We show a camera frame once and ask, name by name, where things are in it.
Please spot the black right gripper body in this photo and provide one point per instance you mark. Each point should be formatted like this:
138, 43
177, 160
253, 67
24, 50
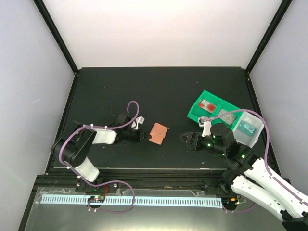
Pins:
200, 146

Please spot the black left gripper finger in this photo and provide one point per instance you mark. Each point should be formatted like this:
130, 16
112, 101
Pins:
143, 133
145, 137

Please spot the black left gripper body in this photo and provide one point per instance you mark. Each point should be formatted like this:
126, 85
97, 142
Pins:
132, 137

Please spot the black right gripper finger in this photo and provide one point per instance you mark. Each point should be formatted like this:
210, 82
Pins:
188, 140
187, 134

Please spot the pink leather card holder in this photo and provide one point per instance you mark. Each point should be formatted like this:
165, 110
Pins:
158, 133

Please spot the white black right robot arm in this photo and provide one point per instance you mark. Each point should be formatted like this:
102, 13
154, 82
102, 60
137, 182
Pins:
249, 176

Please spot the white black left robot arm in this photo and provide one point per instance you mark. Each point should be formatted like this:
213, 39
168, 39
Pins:
74, 144

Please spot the white VIP card in bin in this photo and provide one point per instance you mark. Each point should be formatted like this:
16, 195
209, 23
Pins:
229, 118

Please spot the red white april card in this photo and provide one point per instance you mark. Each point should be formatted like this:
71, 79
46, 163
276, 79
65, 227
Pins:
206, 105

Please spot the green bin with red card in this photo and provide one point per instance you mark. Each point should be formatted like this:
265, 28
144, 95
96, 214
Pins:
195, 111

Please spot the teal card in clear bin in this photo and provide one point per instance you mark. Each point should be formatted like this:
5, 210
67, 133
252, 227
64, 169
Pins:
246, 128

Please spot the green middle bin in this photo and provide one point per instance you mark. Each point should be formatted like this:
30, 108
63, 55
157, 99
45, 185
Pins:
228, 107

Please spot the clear white bin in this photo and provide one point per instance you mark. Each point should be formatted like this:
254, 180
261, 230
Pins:
252, 120

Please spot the right controller circuit board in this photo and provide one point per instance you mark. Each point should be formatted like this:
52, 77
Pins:
228, 201

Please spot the controller circuit board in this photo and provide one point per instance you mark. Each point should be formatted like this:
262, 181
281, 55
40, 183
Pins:
96, 199
228, 201

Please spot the left controller circuit board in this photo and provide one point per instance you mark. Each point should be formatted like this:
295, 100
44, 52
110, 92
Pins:
96, 199

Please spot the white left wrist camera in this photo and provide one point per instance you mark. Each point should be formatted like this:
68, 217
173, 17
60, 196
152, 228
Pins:
135, 125

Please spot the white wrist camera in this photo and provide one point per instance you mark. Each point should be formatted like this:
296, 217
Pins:
135, 125
205, 124

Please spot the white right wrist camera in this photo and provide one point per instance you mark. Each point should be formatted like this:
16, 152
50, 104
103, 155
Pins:
205, 124

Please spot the white slotted cable duct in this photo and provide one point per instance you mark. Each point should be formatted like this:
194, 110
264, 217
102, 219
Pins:
210, 202

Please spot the black corner frame post left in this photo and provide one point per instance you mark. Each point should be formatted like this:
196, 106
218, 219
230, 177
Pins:
40, 5

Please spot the black corner frame post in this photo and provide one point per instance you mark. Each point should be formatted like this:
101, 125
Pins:
281, 11
40, 5

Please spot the black corner frame post right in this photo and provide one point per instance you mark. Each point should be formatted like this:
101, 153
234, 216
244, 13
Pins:
281, 11

